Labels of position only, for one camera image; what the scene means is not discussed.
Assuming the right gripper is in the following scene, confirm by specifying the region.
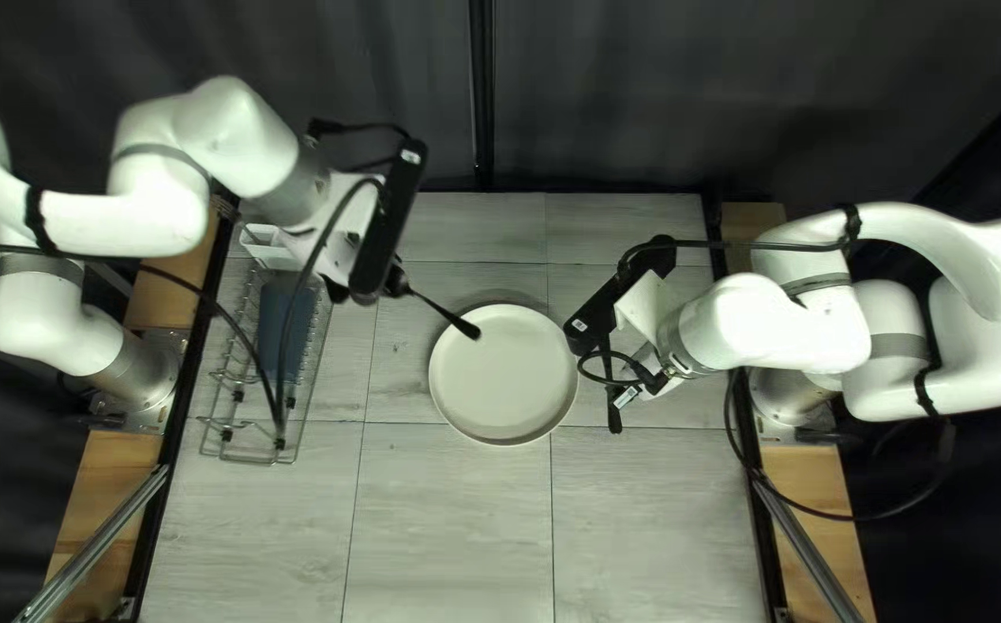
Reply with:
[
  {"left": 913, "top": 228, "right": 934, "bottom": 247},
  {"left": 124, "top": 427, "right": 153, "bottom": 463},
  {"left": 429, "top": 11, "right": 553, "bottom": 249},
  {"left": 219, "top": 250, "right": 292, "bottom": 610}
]
[{"left": 614, "top": 271, "right": 685, "bottom": 397}]

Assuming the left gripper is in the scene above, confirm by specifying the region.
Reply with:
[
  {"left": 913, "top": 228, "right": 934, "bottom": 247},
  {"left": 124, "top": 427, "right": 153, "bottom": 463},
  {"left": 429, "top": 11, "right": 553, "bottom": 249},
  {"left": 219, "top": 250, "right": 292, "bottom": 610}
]
[{"left": 279, "top": 173, "right": 384, "bottom": 287}]

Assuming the black spoon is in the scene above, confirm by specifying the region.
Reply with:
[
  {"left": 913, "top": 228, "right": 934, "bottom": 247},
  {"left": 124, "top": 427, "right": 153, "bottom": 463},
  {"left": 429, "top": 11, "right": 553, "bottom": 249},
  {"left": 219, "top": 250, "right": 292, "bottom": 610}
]
[{"left": 396, "top": 279, "right": 482, "bottom": 341}]

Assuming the dark blue cup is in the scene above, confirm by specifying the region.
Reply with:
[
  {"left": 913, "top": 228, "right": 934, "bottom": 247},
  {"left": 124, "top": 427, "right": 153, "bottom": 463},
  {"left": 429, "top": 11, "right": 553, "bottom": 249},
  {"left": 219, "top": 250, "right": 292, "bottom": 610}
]
[{"left": 258, "top": 275, "right": 321, "bottom": 388}]

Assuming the pale plate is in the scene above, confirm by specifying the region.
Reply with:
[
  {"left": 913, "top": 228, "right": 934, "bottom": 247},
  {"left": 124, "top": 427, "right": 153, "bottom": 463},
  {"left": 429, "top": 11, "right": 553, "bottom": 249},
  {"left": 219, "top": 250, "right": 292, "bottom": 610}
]
[{"left": 428, "top": 302, "right": 580, "bottom": 448}]

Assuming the white cutlery holder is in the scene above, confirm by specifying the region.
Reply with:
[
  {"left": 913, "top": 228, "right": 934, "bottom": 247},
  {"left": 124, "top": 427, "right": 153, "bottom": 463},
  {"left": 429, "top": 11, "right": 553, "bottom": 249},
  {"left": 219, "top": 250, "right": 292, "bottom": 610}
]
[{"left": 239, "top": 222, "right": 295, "bottom": 271}]

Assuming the black cable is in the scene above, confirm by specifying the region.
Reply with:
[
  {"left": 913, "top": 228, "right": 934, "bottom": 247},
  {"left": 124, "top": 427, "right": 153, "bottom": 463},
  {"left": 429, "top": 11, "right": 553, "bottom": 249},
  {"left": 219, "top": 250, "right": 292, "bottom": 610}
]
[
  {"left": 617, "top": 234, "right": 856, "bottom": 287},
  {"left": 305, "top": 119, "right": 410, "bottom": 174},
  {"left": 0, "top": 177, "right": 384, "bottom": 451},
  {"left": 723, "top": 372, "right": 958, "bottom": 523},
  {"left": 578, "top": 346, "right": 644, "bottom": 408}
]

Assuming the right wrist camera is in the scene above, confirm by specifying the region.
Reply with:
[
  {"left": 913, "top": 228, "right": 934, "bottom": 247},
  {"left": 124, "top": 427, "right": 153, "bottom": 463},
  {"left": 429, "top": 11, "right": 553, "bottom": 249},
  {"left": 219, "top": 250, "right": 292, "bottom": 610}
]
[{"left": 563, "top": 235, "right": 680, "bottom": 358}]

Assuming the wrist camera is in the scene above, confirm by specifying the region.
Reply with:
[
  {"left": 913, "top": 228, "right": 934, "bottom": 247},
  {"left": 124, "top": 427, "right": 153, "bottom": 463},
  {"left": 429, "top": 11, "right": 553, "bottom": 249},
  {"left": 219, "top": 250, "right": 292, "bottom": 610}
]
[
  {"left": 347, "top": 138, "right": 429, "bottom": 306},
  {"left": 563, "top": 235, "right": 680, "bottom": 358}
]

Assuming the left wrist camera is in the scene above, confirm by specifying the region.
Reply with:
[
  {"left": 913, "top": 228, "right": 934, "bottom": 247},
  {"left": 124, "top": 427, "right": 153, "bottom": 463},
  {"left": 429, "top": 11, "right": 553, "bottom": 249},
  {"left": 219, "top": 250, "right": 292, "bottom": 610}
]
[{"left": 347, "top": 138, "right": 429, "bottom": 306}]

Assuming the wire dish rack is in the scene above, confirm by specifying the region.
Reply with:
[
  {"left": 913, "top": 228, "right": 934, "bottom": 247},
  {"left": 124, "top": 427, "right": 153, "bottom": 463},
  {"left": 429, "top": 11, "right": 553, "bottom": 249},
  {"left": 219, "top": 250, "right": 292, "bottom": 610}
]
[{"left": 196, "top": 246, "right": 334, "bottom": 467}]

